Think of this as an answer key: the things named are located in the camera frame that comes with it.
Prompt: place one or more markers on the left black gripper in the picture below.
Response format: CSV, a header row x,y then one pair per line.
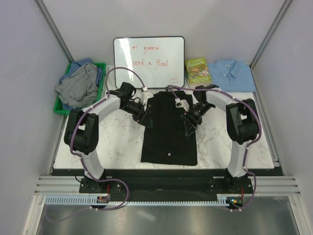
x,y
144,116

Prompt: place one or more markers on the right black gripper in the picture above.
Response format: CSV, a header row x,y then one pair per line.
x,y
190,127

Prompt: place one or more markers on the black long sleeve shirt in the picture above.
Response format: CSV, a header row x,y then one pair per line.
x,y
166,143

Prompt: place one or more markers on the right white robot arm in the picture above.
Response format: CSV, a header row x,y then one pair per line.
x,y
242,122

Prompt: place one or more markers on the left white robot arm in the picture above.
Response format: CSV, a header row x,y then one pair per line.
x,y
82,130

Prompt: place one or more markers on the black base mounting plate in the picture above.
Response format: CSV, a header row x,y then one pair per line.
x,y
167,185

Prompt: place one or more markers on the green treehouse book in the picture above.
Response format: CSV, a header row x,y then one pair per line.
x,y
197,72

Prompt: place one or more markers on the white whiteboard with red writing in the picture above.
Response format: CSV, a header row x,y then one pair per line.
x,y
155,62

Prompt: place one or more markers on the folded light blue shirt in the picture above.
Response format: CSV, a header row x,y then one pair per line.
x,y
232,76

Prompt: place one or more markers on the grey crumpled shirt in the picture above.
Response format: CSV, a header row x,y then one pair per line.
x,y
79,90

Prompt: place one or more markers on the blue checked shirt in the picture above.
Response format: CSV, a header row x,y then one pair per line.
x,y
80,63

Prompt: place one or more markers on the green plastic bin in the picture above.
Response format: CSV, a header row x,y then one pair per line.
x,y
61,107

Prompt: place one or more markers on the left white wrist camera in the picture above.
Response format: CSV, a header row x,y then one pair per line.
x,y
145,96

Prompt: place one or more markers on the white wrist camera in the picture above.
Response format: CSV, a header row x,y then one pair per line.
x,y
145,96
182,104

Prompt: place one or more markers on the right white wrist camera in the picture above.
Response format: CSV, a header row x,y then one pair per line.
x,y
182,104

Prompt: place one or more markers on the light blue cable duct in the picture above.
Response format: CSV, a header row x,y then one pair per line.
x,y
93,200

